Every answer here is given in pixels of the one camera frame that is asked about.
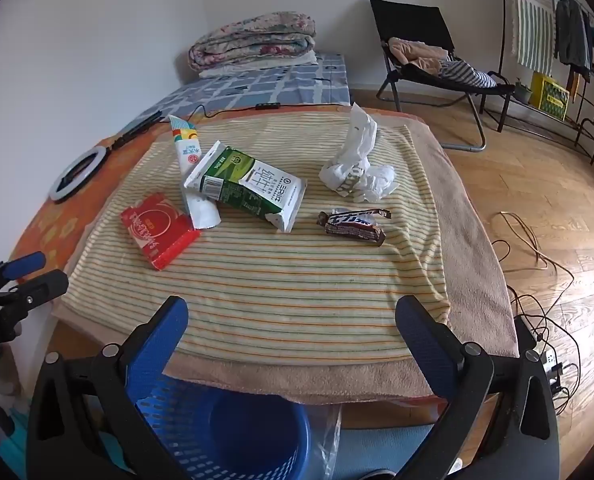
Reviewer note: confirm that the brown chocolate bar wrapper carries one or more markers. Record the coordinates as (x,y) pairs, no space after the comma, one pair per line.
(352,225)

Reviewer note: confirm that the orange floral sheet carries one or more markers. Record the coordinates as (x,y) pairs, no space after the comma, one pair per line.
(77,210)

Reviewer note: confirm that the white power strip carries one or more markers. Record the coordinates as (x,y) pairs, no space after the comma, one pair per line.
(551,360)

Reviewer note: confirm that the dark hanging jacket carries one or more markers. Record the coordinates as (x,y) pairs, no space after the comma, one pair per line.
(572,35)

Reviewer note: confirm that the green striped hanging towel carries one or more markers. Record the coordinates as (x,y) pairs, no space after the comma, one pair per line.
(532,30)

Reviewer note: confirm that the blue checked bed sheet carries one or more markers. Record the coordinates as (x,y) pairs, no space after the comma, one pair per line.
(277,85)

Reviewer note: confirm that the folded floral quilt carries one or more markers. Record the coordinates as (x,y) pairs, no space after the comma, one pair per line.
(252,42)

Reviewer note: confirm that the beige clothes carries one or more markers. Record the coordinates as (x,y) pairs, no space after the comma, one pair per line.
(417,55)

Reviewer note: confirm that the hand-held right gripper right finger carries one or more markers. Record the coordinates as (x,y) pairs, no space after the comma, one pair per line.
(427,355)

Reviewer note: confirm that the black folding chair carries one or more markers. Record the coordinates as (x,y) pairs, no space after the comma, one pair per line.
(412,20)

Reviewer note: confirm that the black metal clothes rack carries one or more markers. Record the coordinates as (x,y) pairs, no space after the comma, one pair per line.
(584,132)

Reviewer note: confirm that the green white milk carton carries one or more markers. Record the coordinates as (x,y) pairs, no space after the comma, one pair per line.
(247,187)

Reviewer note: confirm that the white plastic bag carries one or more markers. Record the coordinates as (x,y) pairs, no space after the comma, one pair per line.
(359,135)

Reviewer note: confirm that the small potted plant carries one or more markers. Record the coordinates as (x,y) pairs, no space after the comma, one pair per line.
(522,91)

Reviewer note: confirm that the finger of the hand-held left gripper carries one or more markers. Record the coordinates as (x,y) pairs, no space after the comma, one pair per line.
(42,287)
(24,264)

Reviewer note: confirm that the blue floor mat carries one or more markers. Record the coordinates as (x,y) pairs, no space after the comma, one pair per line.
(377,452)

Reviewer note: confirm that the white tissue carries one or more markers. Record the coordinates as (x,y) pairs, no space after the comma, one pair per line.
(379,182)

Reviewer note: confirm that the blue plastic basket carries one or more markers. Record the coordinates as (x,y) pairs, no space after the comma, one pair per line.
(227,435)

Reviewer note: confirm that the grey striped cloth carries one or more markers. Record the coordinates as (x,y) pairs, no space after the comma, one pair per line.
(464,72)

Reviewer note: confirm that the red box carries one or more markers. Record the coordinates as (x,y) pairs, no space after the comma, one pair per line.
(159,230)

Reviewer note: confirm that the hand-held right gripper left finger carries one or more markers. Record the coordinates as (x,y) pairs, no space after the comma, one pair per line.
(159,340)

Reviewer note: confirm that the yellow crate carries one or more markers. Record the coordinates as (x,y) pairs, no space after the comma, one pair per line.
(549,92)

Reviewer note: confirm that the clear plastic bag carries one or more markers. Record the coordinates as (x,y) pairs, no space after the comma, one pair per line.
(327,440)

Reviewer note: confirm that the black tripod stand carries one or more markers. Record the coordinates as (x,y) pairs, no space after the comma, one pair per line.
(137,127)

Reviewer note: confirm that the folded white sheet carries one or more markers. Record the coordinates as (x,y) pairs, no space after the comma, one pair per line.
(257,69)

